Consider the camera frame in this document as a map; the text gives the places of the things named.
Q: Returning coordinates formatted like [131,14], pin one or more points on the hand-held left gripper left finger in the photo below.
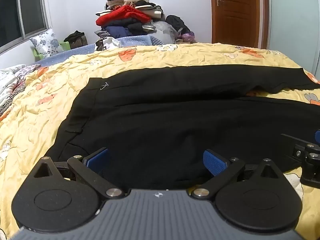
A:
[96,158]

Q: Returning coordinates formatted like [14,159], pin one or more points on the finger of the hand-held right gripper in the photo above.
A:
[317,135]
[311,165]

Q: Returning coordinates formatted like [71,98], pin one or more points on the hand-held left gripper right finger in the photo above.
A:
[215,162]

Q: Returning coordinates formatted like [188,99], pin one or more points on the black pants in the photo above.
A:
[150,130]

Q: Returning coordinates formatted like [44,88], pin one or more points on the yellow floral quilt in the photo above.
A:
[50,92]

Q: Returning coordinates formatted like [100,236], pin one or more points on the striped patterned cloth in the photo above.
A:
[12,90]

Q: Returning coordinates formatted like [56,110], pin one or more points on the blue fleece blanket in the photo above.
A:
[82,50]

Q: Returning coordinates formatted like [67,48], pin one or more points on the pale flower print wardrobe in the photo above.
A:
[292,25]

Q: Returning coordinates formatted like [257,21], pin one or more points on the white brown patterned cloth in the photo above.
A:
[107,43]

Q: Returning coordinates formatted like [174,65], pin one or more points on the green plastic basket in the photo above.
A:
[65,45]

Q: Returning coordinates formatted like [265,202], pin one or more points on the dark duffel bag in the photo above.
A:
[76,40]

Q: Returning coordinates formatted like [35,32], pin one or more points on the floral pillow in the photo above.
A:
[46,42]

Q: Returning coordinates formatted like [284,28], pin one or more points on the purple cloth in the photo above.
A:
[188,37]

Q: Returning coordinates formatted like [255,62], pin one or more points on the grey plastic bag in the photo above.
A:
[163,32]

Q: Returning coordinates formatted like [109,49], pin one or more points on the black cloth bundle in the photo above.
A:
[176,22]

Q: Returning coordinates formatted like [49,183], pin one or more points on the brown wooden door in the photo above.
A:
[235,12]

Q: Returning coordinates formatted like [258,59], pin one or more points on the pile of folded clothes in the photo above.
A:
[127,12]

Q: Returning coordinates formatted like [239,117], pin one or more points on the sliding glass window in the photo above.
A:
[22,12]

